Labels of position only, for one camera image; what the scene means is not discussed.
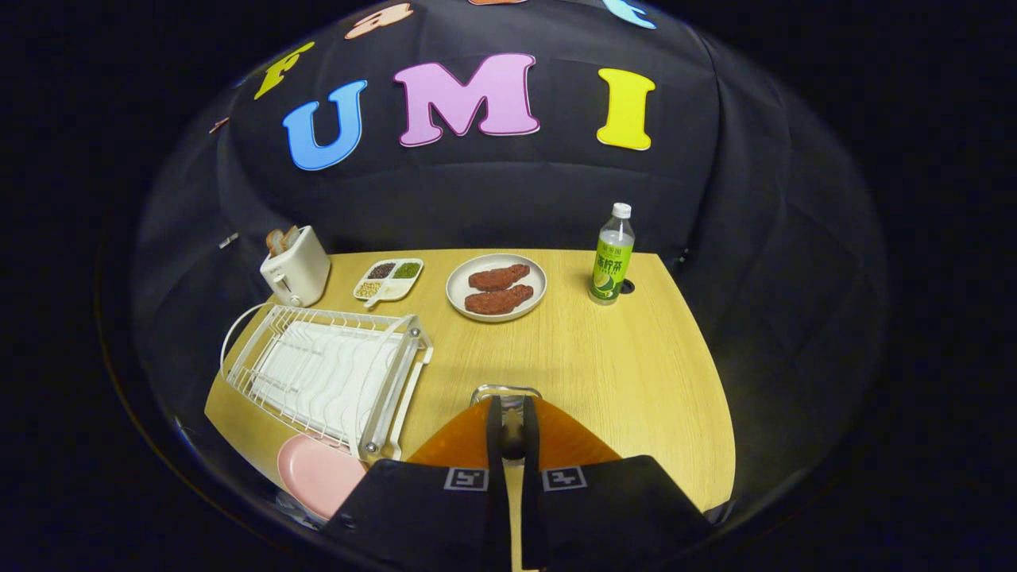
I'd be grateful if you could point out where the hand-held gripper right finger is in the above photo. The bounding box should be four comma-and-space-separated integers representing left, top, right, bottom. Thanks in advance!
520, 395, 716, 572

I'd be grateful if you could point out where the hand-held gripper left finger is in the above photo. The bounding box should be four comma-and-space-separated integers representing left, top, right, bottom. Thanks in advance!
324, 395, 506, 572

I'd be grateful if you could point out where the small metal wire basket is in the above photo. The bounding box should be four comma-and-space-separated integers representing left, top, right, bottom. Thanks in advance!
470, 385, 543, 414

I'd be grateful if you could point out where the pink plate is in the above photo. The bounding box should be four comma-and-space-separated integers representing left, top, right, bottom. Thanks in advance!
276, 434, 368, 521

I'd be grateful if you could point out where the white wire dish rack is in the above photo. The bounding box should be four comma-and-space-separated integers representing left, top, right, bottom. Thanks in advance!
220, 302, 435, 463

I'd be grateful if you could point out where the white round plate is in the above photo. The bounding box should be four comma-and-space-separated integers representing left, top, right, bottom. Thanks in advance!
446, 253, 548, 323

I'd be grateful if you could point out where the red meat piece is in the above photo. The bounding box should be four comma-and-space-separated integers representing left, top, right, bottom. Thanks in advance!
465, 284, 535, 315
469, 264, 531, 292

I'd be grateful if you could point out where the white divided snack tray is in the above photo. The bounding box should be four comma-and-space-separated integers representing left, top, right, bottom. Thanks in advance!
353, 258, 425, 308

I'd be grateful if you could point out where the green tea bottle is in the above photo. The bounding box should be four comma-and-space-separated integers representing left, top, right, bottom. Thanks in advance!
588, 203, 636, 306

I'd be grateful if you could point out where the black backdrop cloth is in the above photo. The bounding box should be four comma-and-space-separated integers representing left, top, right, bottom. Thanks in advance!
131, 0, 889, 525

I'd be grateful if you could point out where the white toaster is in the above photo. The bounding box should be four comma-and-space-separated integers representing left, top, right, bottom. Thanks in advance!
260, 225, 332, 308

